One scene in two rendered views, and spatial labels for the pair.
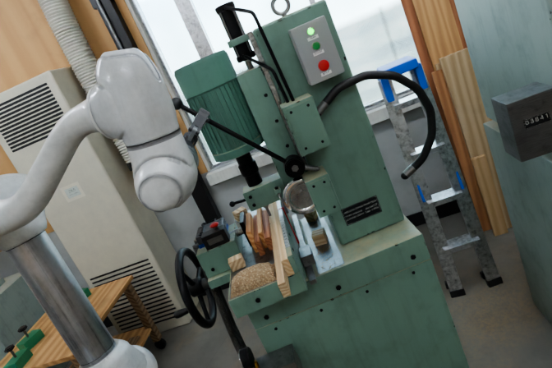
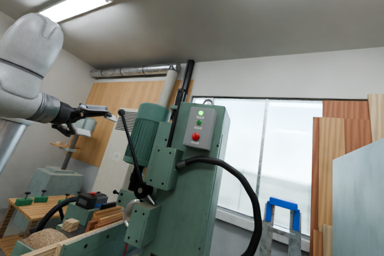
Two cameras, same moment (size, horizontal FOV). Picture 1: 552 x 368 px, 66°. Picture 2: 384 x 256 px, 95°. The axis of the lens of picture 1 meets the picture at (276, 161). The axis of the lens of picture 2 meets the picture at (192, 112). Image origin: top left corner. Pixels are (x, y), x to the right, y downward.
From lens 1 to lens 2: 0.68 m
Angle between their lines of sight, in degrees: 36
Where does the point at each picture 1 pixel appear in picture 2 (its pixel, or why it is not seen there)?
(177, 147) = (7, 72)
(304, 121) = (161, 162)
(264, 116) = not seen: hidden behind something
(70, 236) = (101, 172)
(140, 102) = (13, 34)
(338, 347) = not seen: outside the picture
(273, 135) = not seen: hidden behind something
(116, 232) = (114, 185)
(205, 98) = (139, 122)
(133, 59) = (38, 17)
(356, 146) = (190, 211)
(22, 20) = (155, 94)
